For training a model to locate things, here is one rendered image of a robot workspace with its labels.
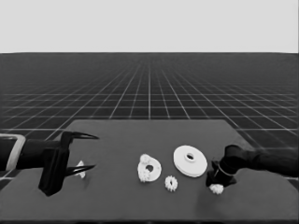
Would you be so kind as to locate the small white toothed gear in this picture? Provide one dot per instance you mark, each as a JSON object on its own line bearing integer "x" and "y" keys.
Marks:
{"x": 142, "y": 160}
{"x": 141, "y": 176}
{"x": 213, "y": 189}
{"x": 168, "y": 184}

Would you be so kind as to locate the large thick white disc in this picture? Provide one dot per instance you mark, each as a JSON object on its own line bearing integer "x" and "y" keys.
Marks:
{"x": 199, "y": 164}

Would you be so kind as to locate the small white T-shaped piece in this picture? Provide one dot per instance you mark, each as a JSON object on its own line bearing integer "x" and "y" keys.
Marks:
{"x": 81, "y": 163}

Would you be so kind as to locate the white round carrier with pins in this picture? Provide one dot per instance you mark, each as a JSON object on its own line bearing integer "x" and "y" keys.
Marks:
{"x": 156, "y": 174}

